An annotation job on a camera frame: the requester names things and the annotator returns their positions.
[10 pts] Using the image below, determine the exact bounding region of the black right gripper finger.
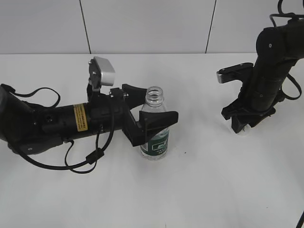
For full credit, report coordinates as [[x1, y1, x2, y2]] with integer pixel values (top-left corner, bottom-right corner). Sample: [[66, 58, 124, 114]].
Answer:
[[231, 116, 249, 133]]

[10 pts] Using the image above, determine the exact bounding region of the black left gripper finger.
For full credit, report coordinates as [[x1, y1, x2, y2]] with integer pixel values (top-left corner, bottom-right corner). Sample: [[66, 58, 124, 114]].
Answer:
[[139, 111, 179, 135], [122, 84, 147, 110]]

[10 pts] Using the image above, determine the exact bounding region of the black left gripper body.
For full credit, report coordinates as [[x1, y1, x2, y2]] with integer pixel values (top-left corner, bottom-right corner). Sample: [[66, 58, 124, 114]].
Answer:
[[85, 84, 152, 146]]

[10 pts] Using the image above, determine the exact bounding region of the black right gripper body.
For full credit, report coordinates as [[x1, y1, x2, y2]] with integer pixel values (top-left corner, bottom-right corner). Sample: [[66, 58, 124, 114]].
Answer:
[[221, 89, 285, 128]]

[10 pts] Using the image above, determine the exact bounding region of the clear Cestbon water bottle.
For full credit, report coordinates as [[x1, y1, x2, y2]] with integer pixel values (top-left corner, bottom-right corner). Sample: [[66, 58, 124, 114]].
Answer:
[[140, 85, 170, 161]]

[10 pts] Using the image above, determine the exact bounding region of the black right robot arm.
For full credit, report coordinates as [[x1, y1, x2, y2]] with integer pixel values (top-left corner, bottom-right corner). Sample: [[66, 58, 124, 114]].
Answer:
[[217, 17, 304, 133]]

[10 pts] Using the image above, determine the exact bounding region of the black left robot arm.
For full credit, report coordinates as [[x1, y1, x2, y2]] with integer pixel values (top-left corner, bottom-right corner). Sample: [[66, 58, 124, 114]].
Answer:
[[0, 84, 179, 155]]

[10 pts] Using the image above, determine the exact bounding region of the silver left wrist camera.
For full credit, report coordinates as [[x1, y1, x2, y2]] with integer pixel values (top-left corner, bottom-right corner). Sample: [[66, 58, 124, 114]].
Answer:
[[89, 57, 115, 92]]

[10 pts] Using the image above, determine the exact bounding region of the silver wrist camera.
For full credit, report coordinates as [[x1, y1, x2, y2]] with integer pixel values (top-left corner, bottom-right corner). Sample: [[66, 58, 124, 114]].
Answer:
[[216, 62, 254, 84], [89, 57, 115, 92]]

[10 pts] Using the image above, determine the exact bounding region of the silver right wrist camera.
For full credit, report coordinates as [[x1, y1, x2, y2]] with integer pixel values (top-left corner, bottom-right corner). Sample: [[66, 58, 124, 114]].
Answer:
[[216, 62, 254, 84]]

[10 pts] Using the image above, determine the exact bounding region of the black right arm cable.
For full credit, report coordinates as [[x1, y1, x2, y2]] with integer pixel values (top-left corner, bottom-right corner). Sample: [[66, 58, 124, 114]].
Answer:
[[269, 0, 304, 100]]

